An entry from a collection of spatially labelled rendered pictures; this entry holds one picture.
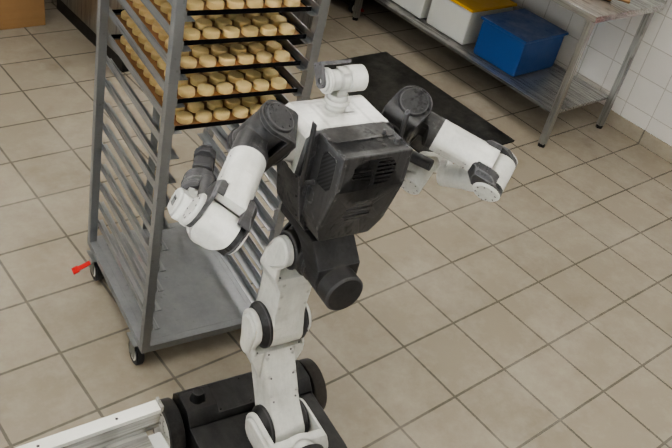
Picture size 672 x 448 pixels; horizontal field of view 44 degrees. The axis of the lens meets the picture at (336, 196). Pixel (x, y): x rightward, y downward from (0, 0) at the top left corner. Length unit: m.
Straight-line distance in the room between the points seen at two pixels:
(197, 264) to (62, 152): 1.14
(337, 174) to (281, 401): 0.95
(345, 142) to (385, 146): 0.10
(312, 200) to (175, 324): 1.24
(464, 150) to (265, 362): 0.91
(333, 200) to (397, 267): 1.93
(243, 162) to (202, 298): 1.48
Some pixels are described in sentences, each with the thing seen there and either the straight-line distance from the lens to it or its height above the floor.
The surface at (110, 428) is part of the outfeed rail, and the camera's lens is 1.88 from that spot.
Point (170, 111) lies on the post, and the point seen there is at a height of 1.12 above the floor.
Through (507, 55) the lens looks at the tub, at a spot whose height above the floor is 0.35.
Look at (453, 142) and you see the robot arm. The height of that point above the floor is 1.34.
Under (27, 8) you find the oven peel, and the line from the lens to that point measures 5.39.
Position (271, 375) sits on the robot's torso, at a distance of 2.61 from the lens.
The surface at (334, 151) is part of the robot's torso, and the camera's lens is 1.92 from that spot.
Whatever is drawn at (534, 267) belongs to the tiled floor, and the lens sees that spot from 4.19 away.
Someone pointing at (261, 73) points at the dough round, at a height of 1.13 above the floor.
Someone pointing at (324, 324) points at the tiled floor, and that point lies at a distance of 3.48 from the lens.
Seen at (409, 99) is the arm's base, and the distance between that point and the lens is 2.13.
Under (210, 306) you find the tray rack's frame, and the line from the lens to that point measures 3.24.
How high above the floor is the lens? 2.37
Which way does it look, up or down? 34 degrees down
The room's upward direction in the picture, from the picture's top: 14 degrees clockwise
